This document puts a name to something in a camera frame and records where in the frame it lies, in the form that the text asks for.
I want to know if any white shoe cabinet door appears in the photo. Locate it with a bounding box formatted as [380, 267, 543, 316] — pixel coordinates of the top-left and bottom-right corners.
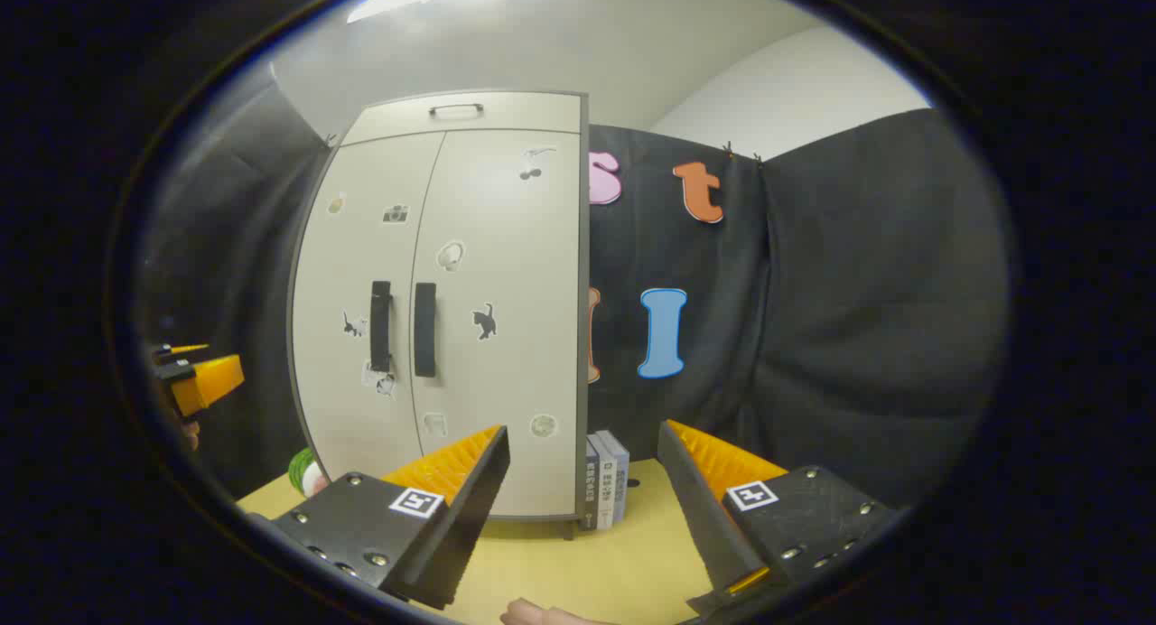
[289, 133, 446, 481]
[411, 130, 582, 518]

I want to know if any white double-door shoe cabinet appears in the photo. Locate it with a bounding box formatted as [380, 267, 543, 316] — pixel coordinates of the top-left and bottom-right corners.
[287, 89, 592, 540]

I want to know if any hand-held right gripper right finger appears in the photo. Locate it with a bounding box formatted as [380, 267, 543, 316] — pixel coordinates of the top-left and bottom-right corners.
[657, 419, 897, 620]

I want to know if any white book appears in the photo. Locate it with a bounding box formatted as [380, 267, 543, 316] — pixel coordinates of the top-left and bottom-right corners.
[588, 434, 616, 529]

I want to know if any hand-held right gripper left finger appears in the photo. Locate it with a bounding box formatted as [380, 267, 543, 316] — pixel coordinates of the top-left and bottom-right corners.
[269, 425, 511, 611]

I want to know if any black backdrop cloth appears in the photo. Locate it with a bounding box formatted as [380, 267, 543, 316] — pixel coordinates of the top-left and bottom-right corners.
[135, 65, 1012, 518]

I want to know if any dark blue book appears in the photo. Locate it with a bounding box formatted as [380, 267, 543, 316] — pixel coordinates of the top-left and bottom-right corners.
[584, 440, 601, 530]

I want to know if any green watermelon toy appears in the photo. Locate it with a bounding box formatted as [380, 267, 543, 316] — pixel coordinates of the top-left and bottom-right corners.
[287, 447, 331, 499]

